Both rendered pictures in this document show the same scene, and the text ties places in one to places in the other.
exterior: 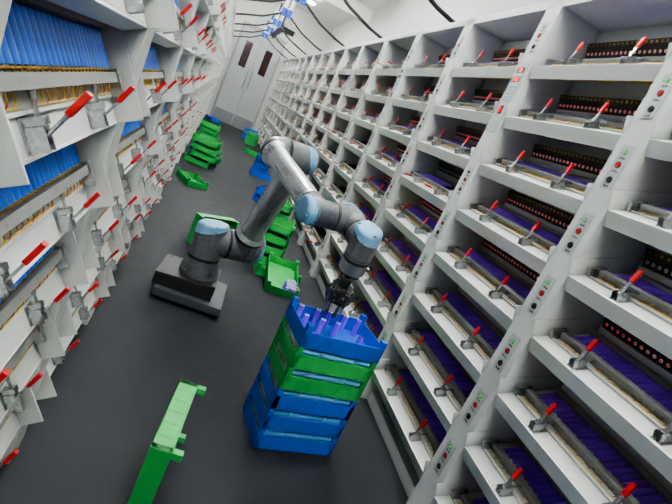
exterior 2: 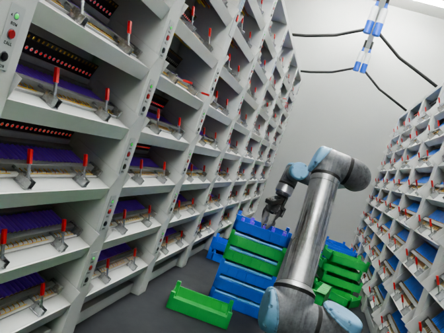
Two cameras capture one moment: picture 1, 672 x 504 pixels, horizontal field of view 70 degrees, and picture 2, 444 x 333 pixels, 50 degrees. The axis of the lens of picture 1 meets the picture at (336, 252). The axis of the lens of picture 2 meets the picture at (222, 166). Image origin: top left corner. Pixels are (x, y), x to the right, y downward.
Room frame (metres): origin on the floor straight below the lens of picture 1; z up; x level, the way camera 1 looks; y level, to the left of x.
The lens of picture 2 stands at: (3.89, 0.94, 0.81)
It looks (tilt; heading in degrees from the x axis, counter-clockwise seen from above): 3 degrees down; 211
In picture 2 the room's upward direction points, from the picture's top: 19 degrees clockwise
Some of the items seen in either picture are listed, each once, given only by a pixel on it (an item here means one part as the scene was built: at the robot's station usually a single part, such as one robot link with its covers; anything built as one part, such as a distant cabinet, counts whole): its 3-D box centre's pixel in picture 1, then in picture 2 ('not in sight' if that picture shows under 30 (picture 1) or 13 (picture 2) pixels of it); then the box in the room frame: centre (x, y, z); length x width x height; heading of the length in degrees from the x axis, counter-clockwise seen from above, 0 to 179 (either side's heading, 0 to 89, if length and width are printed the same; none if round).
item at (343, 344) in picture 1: (335, 329); (261, 228); (1.53, -0.11, 0.44); 0.30 x 0.20 x 0.08; 117
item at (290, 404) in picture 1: (307, 386); (247, 269); (1.53, -0.11, 0.20); 0.30 x 0.20 x 0.08; 117
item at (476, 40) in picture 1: (409, 187); (123, 76); (2.73, -0.22, 0.90); 0.20 x 0.09 x 1.81; 109
